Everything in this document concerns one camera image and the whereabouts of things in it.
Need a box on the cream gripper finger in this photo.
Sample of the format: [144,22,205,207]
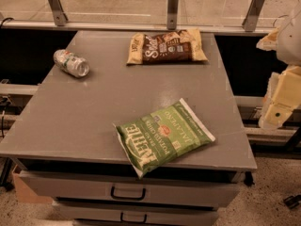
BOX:
[259,65,301,130]
[256,28,278,51]

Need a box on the silver green 7up can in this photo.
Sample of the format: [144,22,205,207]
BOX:
[53,49,89,78]

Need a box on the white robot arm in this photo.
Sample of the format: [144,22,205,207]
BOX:
[256,3,301,130]

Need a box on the brown yellow snack bag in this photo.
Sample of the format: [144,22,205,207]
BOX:
[127,29,208,65]

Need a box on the green Kettle chips bag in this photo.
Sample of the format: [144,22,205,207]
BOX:
[115,99,215,179]

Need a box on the right metal bracket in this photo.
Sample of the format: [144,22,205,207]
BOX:
[242,0,265,32]

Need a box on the metal bracket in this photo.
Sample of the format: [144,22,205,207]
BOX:
[166,0,179,30]
[242,0,265,32]
[48,0,68,26]

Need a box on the middle metal bracket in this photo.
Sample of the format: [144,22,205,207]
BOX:
[166,0,179,30]

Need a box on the black upper drawer handle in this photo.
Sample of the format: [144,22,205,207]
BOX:
[110,186,146,202]

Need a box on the black drawer handle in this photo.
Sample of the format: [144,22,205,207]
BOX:
[119,213,148,224]
[110,186,146,202]

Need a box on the black lower drawer handle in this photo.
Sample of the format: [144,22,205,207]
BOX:
[119,213,148,224]

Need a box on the left metal bracket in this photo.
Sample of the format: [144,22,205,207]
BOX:
[48,0,68,26]

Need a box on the black cable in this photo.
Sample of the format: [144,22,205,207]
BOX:
[0,16,15,29]

